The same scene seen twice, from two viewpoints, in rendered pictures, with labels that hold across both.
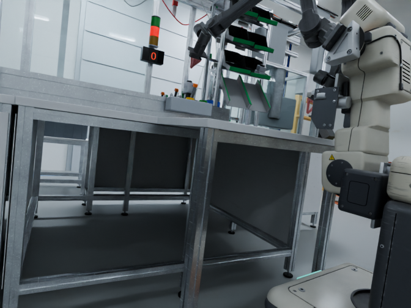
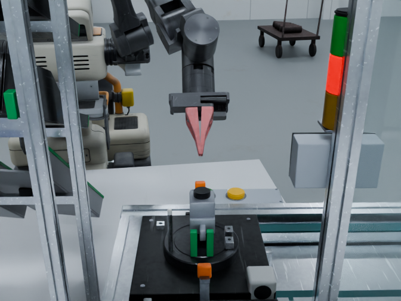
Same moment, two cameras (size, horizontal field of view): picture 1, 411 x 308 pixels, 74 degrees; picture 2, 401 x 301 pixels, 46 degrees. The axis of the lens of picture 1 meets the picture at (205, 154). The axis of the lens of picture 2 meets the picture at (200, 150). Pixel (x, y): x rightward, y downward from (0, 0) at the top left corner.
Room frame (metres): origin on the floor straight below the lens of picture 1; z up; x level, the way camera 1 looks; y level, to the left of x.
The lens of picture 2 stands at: (2.17, 0.47, 1.50)
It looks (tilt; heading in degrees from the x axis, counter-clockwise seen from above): 24 degrees down; 208
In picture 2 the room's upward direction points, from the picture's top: straight up
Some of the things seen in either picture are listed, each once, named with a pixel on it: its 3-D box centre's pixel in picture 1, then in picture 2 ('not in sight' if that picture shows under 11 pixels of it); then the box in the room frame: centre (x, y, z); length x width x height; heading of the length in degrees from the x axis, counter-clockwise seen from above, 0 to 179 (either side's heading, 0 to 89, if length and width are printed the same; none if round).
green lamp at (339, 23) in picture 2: (155, 22); (351, 34); (1.54, 0.36, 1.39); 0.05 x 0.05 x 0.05
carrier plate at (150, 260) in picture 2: not in sight; (201, 253); (1.53, 0.13, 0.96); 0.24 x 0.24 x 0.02; 29
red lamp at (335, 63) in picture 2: (154, 32); (346, 73); (1.54, 0.36, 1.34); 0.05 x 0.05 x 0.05
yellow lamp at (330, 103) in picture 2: (153, 41); (342, 108); (1.54, 0.36, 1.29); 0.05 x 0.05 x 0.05
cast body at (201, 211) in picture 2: (188, 87); (201, 210); (1.53, 0.14, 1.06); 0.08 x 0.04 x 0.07; 29
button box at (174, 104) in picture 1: (189, 106); (235, 206); (1.30, 0.10, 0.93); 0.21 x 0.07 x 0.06; 119
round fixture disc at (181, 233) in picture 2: not in sight; (201, 244); (1.53, 0.13, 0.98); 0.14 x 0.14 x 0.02
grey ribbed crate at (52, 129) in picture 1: (55, 125); not in sight; (3.01, 1.67, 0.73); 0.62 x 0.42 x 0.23; 119
